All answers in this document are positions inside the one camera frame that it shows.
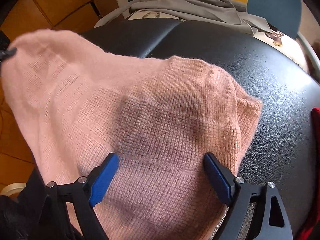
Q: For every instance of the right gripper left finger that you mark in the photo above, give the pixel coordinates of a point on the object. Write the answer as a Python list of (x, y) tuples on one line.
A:
[(68, 210)]

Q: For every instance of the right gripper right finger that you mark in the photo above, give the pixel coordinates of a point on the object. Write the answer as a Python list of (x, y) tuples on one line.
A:
[(269, 221)]

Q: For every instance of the pink knitted sweater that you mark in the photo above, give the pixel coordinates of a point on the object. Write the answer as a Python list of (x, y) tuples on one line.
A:
[(74, 104)]

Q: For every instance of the red knitted sweater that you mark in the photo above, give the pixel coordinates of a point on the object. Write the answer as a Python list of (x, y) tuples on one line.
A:
[(310, 228)]

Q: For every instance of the white happiness ticket cushion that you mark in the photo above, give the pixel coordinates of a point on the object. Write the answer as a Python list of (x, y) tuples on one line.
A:
[(281, 42)]

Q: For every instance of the yellow blue grey chair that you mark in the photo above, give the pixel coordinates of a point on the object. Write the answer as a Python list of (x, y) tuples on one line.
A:
[(287, 25)]

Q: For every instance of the grey garment on chair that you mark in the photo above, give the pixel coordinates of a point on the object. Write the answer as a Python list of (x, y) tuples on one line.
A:
[(228, 13)]

